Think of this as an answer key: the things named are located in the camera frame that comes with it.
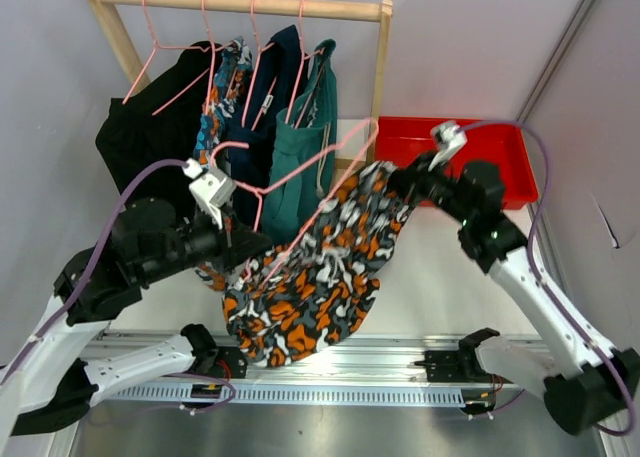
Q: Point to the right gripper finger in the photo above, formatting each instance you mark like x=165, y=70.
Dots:
x=425, y=164
x=405, y=184

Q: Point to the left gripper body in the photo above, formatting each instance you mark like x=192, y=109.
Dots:
x=203, y=241

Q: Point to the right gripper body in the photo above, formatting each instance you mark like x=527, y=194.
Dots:
x=439, y=188

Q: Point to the orange grey camouflage shorts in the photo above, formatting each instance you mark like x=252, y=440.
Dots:
x=294, y=301

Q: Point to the black shorts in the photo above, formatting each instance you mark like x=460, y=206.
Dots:
x=159, y=122

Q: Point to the navy blue shorts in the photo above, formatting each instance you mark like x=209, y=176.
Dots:
x=280, y=75

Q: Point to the blue orange patterned shorts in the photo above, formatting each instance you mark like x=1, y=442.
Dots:
x=230, y=84

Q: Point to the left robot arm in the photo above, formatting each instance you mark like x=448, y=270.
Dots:
x=53, y=386

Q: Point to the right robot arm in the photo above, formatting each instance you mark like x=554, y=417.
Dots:
x=583, y=379

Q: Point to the red plastic tray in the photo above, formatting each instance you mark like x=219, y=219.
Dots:
x=402, y=139

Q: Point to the wooden clothes rack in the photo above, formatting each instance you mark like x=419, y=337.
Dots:
x=135, y=69

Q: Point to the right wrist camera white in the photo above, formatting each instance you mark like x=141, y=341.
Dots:
x=449, y=139

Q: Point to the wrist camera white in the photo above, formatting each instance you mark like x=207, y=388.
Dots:
x=211, y=189
x=449, y=139

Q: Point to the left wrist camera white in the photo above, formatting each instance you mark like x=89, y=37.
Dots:
x=211, y=189

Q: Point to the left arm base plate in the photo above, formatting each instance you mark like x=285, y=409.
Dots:
x=230, y=363

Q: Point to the slotted cable duct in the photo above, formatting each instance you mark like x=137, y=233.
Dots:
x=246, y=393

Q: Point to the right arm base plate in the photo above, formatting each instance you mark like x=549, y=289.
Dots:
x=452, y=366

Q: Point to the aluminium rail frame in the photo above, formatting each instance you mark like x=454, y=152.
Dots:
x=432, y=297

